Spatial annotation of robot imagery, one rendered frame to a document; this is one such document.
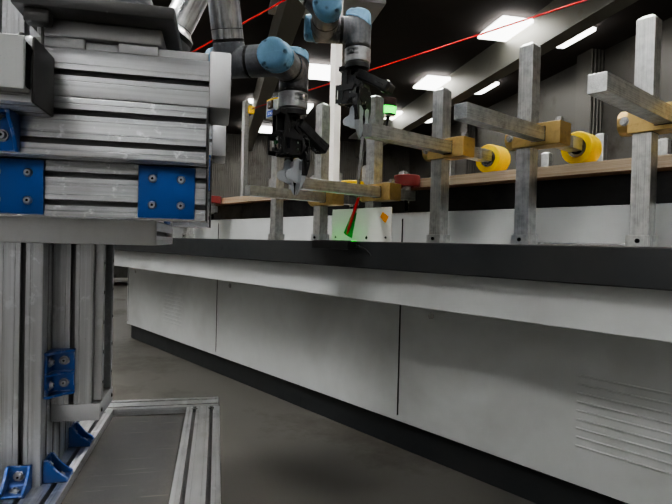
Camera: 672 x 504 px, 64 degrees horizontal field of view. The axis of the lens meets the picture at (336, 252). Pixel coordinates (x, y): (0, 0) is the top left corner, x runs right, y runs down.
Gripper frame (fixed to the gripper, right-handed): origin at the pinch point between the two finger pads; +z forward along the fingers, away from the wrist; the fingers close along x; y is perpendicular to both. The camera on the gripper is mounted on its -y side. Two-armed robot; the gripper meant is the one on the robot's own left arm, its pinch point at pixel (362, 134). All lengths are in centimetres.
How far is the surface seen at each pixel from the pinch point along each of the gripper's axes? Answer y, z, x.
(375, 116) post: -1.2, -6.3, -6.3
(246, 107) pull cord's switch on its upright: 202, -74, -198
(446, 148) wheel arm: -27.2, 6.9, 6.4
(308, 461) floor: 19, 101, -5
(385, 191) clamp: -6.3, 16.3, -3.5
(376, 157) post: -1.5, 5.7, -7.1
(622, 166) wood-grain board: -66, 12, 1
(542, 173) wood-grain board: -48, 13, -6
